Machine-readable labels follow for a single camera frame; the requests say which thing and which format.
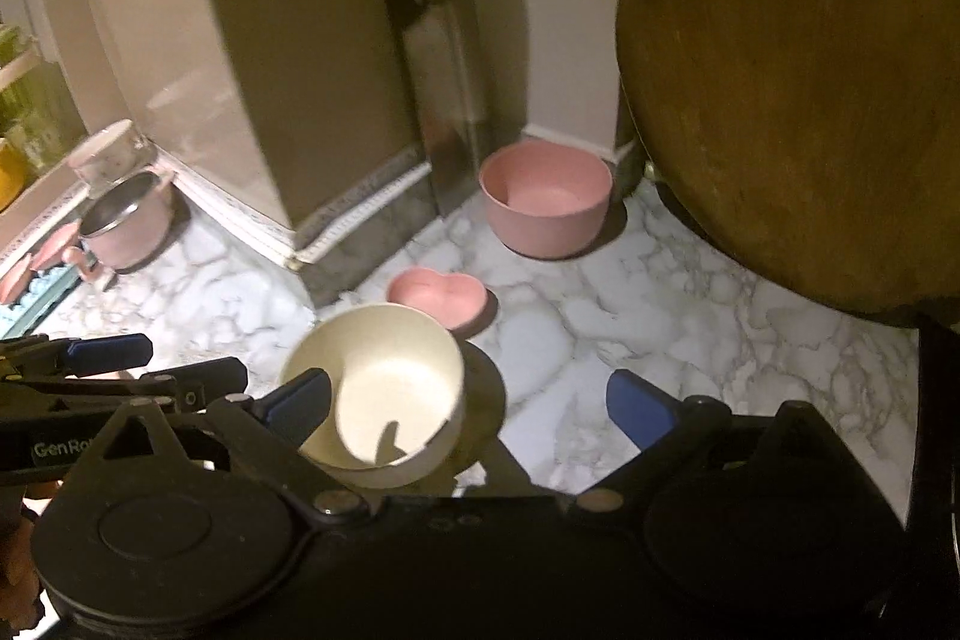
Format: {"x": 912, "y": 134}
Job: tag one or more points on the cream round bowl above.
{"x": 398, "y": 384}

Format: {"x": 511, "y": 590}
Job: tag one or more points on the person's left hand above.
{"x": 21, "y": 590}

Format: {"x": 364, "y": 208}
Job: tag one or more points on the pink round bowl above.
{"x": 544, "y": 200}

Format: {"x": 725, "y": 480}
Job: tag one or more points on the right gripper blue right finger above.
{"x": 672, "y": 436}

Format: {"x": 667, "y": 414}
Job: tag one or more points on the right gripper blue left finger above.
{"x": 263, "y": 437}

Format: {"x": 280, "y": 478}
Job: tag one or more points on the black induction cooktop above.
{"x": 932, "y": 524}

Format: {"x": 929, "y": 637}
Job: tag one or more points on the round wooden cutting board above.
{"x": 814, "y": 141}

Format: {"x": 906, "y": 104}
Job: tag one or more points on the small pink heart dish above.
{"x": 455, "y": 300}

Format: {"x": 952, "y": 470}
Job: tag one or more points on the pink saucepan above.
{"x": 125, "y": 227}

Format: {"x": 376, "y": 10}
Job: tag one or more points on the cleaver knife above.
{"x": 447, "y": 94}

